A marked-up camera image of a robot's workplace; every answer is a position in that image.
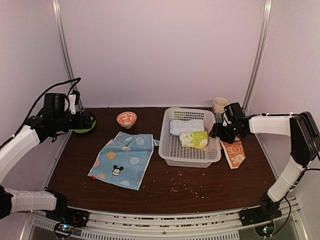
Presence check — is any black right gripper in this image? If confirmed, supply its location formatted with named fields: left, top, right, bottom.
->
left=209, top=122, right=242, bottom=144

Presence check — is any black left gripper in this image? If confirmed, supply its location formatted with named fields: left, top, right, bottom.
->
left=53, top=110, right=96, bottom=132

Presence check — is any orange bunny towel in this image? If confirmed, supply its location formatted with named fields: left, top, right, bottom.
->
left=220, top=141, right=246, bottom=170

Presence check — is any white perforated plastic basket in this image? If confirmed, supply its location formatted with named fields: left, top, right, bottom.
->
left=158, top=108, right=222, bottom=168

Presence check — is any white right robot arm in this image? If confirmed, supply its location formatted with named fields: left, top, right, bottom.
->
left=210, top=102, right=320, bottom=221

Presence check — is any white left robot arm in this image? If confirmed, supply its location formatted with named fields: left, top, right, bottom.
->
left=0, top=90, right=95, bottom=222

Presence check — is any tall illustrated ceramic cup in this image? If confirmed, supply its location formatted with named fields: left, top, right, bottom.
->
left=212, top=97, right=230, bottom=119

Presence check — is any green plastic plate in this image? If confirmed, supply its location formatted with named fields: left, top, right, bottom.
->
left=73, top=116, right=97, bottom=134

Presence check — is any rolled green yellow towel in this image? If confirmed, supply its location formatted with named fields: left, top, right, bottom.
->
left=179, top=131, right=209, bottom=149

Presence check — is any light blue folded towel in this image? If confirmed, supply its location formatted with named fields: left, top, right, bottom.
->
left=169, top=119, right=205, bottom=136

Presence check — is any red patterned ceramic bowl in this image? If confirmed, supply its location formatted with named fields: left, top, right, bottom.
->
left=116, top=111, right=137, bottom=129

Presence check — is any blue mickey dotted towel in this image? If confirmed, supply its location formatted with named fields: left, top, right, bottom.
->
left=88, top=131, right=160, bottom=191

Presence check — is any right circuit board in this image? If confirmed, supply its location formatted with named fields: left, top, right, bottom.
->
left=254, top=222, right=275, bottom=238

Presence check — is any circuit board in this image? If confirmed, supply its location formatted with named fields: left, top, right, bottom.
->
left=53, top=222, right=75, bottom=239
left=254, top=222, right=275, bottom=238

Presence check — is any left circuit board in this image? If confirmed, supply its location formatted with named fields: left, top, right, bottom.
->
left=53, top=222, right=75, bottom=239

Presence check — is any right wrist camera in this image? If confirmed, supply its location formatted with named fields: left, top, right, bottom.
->
left=222, top=105, right=232, bottom=127

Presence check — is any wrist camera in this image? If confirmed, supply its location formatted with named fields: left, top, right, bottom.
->
left=67, top=90, right=81, bottom=115
left=222, top=105, right=232, bottom=127

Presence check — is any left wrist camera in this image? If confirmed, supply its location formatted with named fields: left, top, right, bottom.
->
left=67, top=90, right=81, bottom=115

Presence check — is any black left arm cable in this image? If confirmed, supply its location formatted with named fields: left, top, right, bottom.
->
left=9, top=77, right=82, bottom=141

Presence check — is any right aluminium frame post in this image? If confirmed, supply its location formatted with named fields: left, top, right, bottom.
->
left=242, top=0, right=274, bottom=113

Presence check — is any aluminium frame post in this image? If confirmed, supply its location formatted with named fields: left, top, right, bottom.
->
left=51, top=0, right=85, bottom=111
left=242, top=0, right=274, bottom=113

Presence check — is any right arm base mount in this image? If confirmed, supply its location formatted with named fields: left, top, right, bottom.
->
left=239, top=193, right=282, bottom=227

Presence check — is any front aluminium rail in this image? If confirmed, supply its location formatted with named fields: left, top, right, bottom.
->
left=19, top=197, right=308, bottom=240

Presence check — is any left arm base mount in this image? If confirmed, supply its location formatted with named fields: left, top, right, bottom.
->
left=44, top=190, right=89, bottom=228

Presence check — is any left aluminium frame post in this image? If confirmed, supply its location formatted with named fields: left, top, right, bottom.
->
left=51, top=0, right=85, bottom=111

